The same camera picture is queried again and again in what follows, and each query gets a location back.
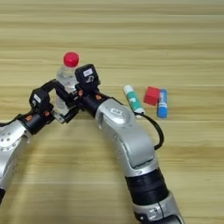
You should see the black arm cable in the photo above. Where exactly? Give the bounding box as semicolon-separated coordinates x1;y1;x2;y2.
0;112;25;128
136;112;165;151

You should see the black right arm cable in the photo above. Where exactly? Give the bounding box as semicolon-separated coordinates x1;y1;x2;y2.
136;112;165;151

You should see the blue glue stick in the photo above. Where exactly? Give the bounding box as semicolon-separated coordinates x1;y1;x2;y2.
157;88;169;119

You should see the red cube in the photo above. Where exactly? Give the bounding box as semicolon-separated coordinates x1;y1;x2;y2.
143;86;161;107

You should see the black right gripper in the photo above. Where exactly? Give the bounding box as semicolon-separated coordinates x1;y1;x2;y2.
53;80;111;124

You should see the right black box white label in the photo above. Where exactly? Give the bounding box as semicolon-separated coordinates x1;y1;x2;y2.
74;63;101;92

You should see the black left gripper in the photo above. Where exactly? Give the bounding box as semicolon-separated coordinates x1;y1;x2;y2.
19;78;60;136

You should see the clear bottle red cap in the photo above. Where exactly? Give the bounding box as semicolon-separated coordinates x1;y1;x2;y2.
55;52;81;116

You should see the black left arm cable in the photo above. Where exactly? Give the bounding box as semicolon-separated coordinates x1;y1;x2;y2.
0;112;25;128

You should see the left black box white label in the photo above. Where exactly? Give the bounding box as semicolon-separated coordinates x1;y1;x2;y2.
29;88;51;114

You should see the green and white glue stick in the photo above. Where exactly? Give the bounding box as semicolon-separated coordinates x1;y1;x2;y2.
122;84;146;116

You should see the black box white label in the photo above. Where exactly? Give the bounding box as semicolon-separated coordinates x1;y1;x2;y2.
29;88;51;114
74;63;101;92

